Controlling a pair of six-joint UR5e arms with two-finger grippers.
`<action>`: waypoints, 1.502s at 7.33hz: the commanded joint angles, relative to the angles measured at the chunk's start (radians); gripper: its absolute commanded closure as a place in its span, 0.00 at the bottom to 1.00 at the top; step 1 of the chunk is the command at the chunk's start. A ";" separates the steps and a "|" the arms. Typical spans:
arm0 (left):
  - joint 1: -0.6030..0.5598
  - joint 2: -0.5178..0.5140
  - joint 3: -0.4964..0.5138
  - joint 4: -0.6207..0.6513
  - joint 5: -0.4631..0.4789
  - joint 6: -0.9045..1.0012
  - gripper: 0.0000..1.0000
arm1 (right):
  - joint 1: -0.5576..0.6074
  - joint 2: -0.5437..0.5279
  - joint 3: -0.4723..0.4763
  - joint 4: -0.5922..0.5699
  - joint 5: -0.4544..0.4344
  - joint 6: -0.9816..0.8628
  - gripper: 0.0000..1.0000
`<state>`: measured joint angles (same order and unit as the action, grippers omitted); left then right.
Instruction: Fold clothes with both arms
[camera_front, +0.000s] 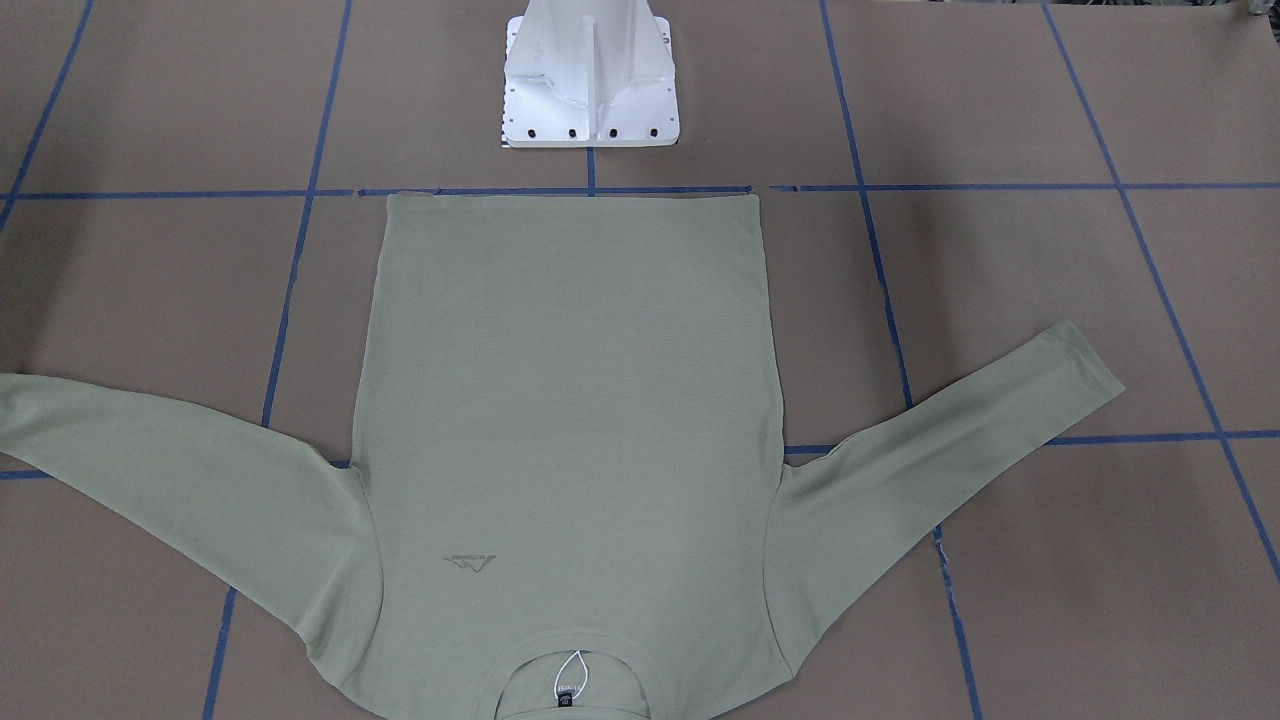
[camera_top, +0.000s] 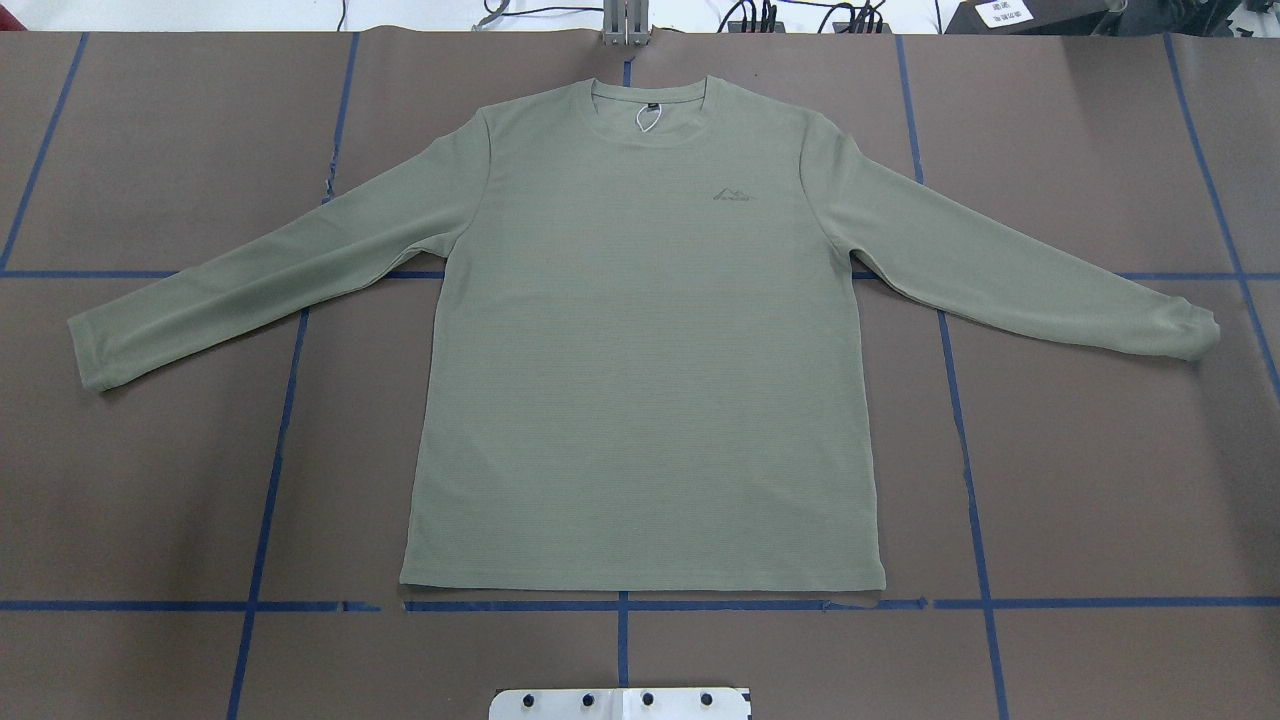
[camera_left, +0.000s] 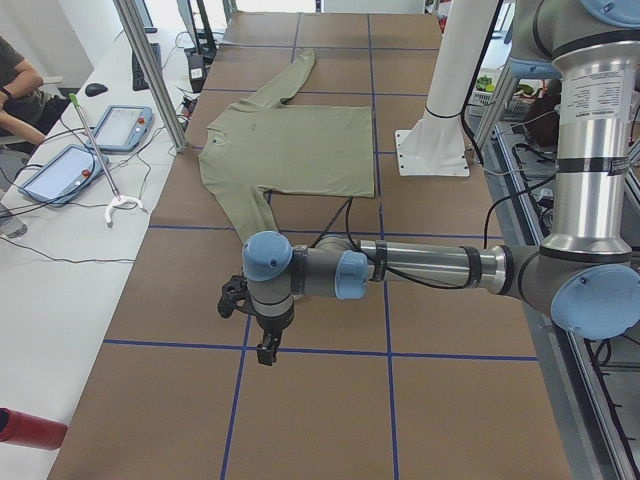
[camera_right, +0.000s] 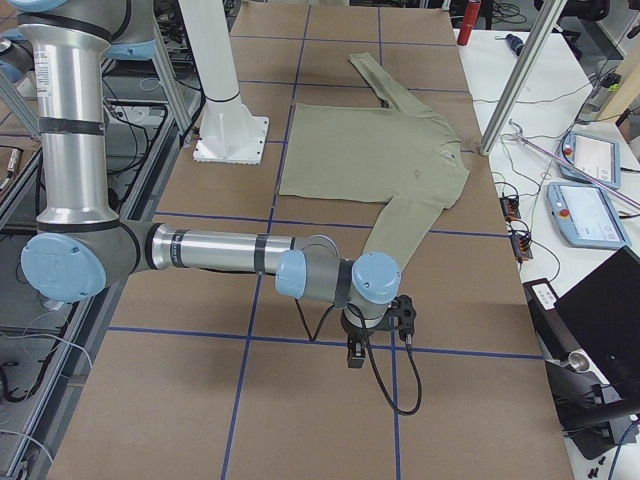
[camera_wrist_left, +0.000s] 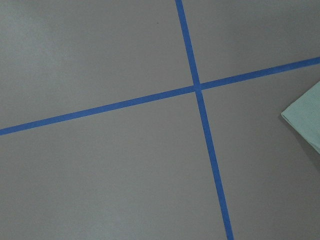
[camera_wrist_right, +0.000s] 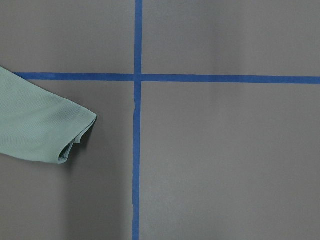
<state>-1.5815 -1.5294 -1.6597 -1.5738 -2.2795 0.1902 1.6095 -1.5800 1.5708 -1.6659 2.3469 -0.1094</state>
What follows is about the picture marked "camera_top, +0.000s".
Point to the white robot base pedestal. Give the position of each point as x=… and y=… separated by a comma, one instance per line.
x=623, y=703

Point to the olive green long-sleeve shirt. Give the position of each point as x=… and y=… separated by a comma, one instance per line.
x=645, y=370

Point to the aluminium frame post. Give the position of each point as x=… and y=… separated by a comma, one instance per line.
x=626, y=23

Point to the black labelled box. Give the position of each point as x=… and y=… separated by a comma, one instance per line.
x=1027, y=18

